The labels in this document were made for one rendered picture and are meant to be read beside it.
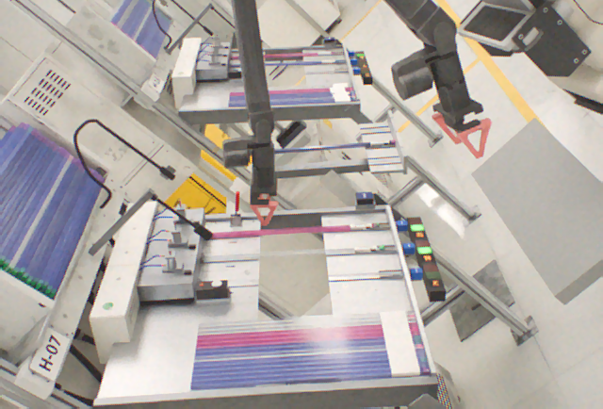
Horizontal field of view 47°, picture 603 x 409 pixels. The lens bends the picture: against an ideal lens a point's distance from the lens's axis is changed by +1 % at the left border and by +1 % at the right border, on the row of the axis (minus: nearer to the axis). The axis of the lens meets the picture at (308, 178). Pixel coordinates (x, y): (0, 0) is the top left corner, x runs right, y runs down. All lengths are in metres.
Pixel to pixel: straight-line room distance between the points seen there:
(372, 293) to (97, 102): 1.46
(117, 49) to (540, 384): 1.91
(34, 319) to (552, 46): 1.21
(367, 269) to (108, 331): 0.66
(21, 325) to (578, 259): 1.20
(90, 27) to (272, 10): 3.63
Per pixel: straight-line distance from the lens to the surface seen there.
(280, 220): 2.04
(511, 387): 2.43
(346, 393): 1.51
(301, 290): 3.19
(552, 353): 2.40
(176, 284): 1.73
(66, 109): 2.83
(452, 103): 1.34
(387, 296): 1.74
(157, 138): 2.80
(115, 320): 1.65
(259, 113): 1.66
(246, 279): 1.81
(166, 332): 1.69
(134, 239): 1.88
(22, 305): 1.56
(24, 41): 4.87
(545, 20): 1.52
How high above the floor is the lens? 1.70
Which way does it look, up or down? 22 degrees down
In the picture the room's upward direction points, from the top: 51 degrees counter-clockwise
